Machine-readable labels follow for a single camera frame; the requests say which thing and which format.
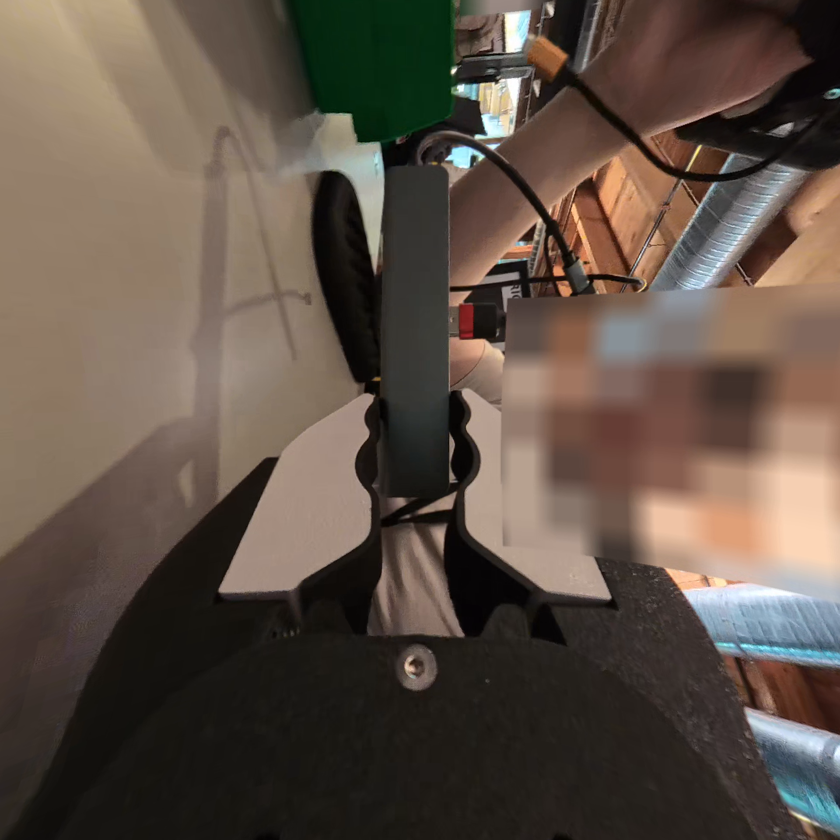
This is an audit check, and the person's right forearm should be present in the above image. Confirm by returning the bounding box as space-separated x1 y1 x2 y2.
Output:
448 0 818 293

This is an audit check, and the red plug usb cable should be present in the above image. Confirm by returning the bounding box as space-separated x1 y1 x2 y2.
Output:
379 301 508 527

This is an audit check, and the large silver spiral duct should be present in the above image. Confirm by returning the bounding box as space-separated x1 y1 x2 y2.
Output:
650 157 831 293

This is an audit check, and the orange plug usb cable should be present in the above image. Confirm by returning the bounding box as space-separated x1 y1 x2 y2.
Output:
527 35 840 181

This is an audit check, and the grey usb hub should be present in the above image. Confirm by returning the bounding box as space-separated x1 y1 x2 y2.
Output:
379 164 452 498

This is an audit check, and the black hub cable grey plug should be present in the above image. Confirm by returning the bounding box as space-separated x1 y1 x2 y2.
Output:
410 130 647 298

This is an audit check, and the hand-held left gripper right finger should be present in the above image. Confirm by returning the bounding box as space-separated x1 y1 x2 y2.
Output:
446 391 616 605

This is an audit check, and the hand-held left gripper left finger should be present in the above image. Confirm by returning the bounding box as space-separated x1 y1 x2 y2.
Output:
217 394 385 602

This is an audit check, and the green plastic bin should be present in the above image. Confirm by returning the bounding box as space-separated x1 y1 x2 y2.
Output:
289 0 458 145

